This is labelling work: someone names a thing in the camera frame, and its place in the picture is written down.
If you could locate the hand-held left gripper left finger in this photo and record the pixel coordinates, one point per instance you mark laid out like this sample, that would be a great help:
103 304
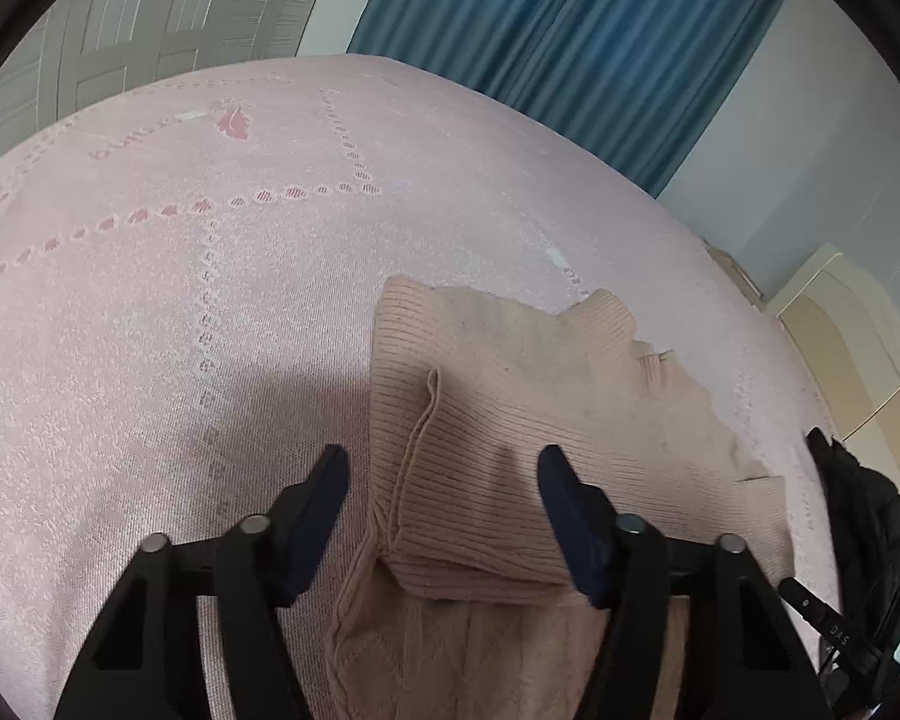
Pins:
316 521

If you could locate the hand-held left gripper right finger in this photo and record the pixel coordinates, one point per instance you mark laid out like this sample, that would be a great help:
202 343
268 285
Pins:
570 529

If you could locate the beige knit sweater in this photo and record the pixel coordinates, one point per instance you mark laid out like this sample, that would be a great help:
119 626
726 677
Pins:
532 405

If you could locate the black garment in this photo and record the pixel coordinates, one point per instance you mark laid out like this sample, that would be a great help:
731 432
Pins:
862 510

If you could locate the pink patterned bed sheet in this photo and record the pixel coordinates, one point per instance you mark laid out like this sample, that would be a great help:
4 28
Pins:
157 315

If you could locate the cream bed headboard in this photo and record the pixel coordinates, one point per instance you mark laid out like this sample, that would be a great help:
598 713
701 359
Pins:
847 330

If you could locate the cream bedside table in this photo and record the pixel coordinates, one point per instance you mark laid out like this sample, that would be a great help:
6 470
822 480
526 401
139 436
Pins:
735 270

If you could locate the blue curtain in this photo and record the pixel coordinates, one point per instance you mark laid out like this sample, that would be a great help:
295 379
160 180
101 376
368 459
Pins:
570 37

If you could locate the white wardrobe doors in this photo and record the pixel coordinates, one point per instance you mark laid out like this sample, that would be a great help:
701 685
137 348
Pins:
157 15

